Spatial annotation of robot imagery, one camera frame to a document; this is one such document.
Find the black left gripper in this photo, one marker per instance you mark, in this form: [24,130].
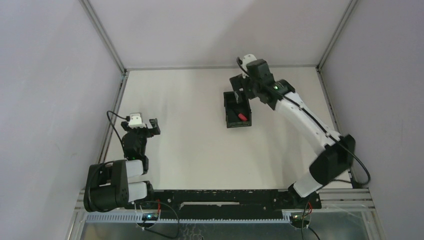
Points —
[142,130]

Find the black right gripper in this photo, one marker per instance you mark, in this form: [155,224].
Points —
[238,82]

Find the red handled screwdriver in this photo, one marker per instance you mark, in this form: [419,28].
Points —
[242,117]

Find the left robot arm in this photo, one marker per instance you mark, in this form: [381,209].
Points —
[108,187]

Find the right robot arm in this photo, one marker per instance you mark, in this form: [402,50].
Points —
[239,129]

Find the black plastic bin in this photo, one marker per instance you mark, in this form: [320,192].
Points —
[233,108]

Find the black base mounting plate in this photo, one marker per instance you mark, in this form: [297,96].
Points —
[239,204]

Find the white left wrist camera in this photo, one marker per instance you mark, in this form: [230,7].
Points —
[136,121]

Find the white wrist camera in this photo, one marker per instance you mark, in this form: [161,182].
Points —
[244,61]
[136,121]

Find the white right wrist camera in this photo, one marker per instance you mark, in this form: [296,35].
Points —
[244,61]

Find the aluminium frame rail back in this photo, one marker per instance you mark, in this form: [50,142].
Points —
[216,67]

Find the aluminium frame rail right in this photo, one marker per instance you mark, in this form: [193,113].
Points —
[325,68]

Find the white slotted cable duct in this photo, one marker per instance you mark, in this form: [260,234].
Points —
[127,217]

